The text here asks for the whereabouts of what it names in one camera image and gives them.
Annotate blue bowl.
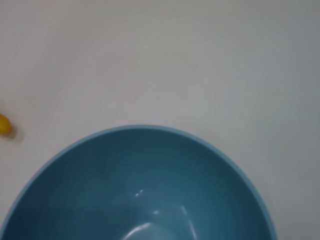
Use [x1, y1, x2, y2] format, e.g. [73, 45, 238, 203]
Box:
[0, 124, 278, 240]

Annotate yellow banana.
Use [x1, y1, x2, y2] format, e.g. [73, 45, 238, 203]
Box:
[0, 113, 12, 135]

